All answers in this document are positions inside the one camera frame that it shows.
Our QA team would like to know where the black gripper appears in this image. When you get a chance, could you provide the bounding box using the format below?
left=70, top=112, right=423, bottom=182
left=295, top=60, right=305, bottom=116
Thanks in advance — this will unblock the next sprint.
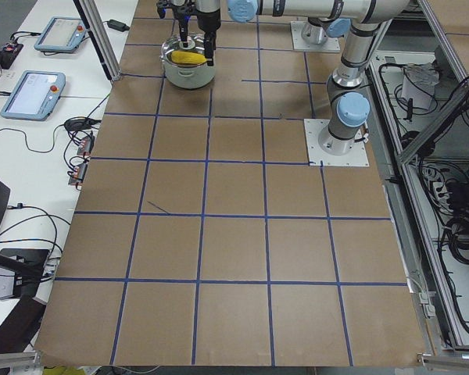
left=156, top=0, right=221, bottom=66

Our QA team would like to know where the yellow corn cob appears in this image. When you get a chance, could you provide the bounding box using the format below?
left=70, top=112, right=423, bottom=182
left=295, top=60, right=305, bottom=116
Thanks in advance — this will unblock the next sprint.
left=170, top=50, right=207, bottom=66

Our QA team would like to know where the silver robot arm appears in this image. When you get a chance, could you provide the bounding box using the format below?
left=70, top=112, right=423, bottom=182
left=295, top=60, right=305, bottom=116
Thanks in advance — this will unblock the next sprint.
left=156, top=1, right=408, bottom=69
left=319, top=20, right=381, bottom=156

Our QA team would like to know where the pale green steel pot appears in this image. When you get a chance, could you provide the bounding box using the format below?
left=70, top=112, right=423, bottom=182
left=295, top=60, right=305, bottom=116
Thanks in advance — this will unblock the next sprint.
left=158, top=33, right=217, bottom=91

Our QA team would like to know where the black power adapter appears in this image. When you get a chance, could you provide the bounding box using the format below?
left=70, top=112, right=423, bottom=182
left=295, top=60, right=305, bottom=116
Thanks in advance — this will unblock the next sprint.
left=107, top=19, right=130, bottom=32

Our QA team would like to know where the upper blue teach pendant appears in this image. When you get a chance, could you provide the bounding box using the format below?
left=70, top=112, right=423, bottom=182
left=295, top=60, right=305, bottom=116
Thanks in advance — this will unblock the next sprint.
left=34, top=16, right=87, bottom=53

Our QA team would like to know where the blue teach pendant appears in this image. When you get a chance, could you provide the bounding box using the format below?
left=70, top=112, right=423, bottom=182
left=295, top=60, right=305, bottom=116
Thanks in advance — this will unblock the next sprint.
left=0, top=70, right=66, bottom=121
left=34, top=16, right=87, bottom=53

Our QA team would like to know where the lower blue teach pendant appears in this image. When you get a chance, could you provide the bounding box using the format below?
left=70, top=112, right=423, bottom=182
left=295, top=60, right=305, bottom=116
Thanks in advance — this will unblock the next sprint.
left=0, top=70, right=66, bottom=121

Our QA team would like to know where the aluminium frame post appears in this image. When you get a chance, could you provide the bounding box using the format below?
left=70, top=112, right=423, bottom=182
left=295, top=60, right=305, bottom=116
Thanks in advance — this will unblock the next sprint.
left=73, top=0, right=121, bottom=82

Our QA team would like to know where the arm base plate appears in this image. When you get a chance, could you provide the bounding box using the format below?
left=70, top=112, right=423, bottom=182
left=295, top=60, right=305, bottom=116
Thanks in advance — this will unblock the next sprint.
left=304, top=119, right=369, bottom=167
left=290, top=21, right=341, bottom=53

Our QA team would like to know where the black camera stand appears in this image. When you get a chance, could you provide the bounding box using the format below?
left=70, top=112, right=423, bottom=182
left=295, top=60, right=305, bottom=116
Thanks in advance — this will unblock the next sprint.
left=0, top=181, right=50, bottom=305

